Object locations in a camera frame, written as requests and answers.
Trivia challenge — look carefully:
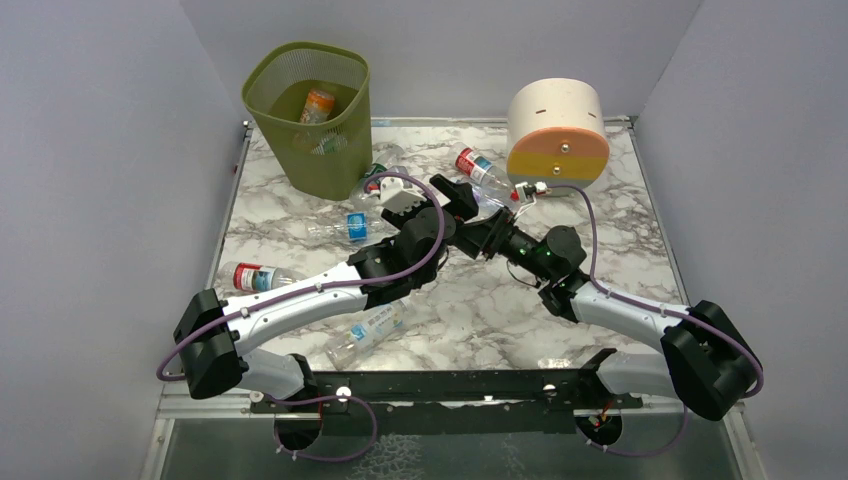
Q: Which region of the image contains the clear bottle blue purple label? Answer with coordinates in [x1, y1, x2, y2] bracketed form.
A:
[471, 184, 516, 220]

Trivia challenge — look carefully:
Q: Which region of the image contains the clear bottle blue green label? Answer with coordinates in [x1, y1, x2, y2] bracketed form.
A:
[292, 129, 348, 156]

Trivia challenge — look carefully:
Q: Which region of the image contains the orange plastic bottle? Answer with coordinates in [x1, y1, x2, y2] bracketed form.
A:
[299, 88, 336, 125]

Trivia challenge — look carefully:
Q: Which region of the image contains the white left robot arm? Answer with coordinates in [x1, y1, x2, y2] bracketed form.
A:
[156, 174, 479, 400]

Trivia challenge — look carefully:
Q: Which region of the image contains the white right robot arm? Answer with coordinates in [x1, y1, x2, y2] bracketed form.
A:
[452, 209, 762, 421]

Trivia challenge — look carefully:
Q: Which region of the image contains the green plastic waste bin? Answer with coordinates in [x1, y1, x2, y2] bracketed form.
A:
[241, 41, 372, 201]

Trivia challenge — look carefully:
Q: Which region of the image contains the clear bottle dark green label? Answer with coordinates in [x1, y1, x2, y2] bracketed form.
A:
[349, 145, 404, 211]

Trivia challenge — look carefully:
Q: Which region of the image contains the clear bottle blue band label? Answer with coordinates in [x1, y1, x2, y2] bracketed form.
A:
[307, 212, 391, 243]

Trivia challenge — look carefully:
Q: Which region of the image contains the cream cylinder with coloured face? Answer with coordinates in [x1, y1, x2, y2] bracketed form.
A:
[506, 78, 610, 196]

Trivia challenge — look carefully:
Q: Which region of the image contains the clear bottle light blue label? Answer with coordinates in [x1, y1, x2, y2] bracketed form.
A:
[324, 300, 410, 370]

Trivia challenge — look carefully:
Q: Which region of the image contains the clear bottle red blue label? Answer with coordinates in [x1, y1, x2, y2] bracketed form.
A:
[217, 261, 306, 293]

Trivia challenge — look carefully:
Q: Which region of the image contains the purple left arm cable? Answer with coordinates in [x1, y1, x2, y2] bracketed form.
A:
[156, 172, 446, 464]

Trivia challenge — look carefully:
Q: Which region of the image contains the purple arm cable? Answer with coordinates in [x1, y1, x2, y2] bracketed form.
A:
[156, 172, 446, 464]
[529, 185, 766, 460]

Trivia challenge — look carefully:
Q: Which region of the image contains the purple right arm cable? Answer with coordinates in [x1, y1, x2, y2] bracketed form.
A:
[529, 185, 766, 460]

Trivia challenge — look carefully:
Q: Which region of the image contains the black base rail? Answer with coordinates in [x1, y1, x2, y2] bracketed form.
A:
[250, 349, 642, 436]

